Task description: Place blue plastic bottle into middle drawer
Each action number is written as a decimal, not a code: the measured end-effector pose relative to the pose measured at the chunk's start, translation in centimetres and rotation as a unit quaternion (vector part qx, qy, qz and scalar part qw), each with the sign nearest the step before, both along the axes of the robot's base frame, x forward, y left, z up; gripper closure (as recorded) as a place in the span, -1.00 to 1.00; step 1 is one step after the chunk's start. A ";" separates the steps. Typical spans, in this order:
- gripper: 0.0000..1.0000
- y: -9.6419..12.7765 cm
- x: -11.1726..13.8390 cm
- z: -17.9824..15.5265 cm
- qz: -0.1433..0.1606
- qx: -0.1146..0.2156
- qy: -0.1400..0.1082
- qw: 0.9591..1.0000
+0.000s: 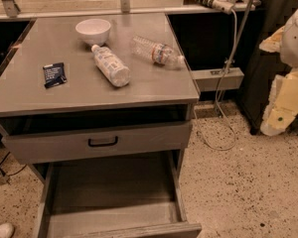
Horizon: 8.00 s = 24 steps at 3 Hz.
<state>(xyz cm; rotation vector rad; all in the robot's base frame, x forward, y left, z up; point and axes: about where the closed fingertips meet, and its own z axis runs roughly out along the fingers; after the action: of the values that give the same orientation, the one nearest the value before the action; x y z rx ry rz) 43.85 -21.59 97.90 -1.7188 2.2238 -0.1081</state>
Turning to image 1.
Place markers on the grey upper drawer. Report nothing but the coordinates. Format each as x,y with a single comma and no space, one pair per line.
72,145

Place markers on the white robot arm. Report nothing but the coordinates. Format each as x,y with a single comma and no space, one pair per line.
289,44

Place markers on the grey metal bracket box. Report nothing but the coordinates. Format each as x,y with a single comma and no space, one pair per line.
212,79

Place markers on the grey drawer cabinet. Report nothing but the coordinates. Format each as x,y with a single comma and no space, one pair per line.
88,100

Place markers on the white ceramic bowl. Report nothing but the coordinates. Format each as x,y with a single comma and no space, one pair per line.
93,31

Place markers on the clear crushed water bottle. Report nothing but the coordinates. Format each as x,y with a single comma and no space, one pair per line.
159,53

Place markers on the metal counter rail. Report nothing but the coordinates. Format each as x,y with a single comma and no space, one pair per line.
89,4

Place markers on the white sneaker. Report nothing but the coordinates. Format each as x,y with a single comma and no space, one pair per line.
6,230

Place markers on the dark blue snack packet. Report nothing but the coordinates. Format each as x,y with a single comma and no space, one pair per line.
54,74

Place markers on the blue label plastic bottle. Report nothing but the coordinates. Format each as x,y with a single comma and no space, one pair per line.
115,70

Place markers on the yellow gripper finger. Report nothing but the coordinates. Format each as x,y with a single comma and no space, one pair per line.
273,43
283,104

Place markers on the black drawer handle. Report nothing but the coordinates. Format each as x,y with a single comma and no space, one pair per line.
102,142

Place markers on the open grey middle drawer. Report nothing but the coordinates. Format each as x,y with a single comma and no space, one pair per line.
132,196

